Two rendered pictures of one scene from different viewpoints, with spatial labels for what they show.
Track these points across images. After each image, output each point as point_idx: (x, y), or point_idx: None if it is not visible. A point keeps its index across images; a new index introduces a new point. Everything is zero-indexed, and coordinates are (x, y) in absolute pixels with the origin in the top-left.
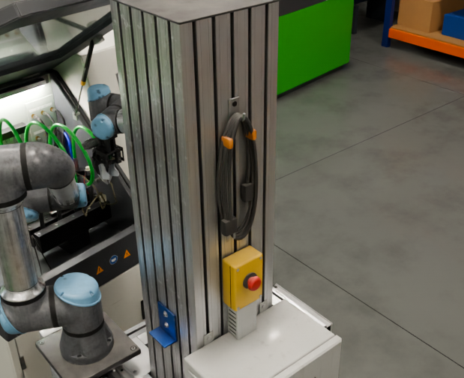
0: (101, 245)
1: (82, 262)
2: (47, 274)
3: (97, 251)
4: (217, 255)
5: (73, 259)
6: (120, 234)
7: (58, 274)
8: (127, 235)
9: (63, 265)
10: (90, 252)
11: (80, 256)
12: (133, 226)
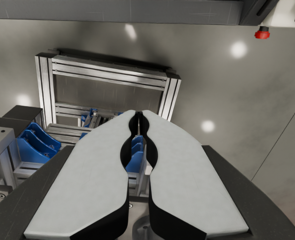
0: (125, 9)
1: (67, 20)
2: None
3: (107, 21)
4: None
5: (54, 3)
6: (178, 8)
7: (10, 19)
8: (185, 23)
9: (27, 3)
10: (94, 10)
11: (72, 4)
12: (214, 8)
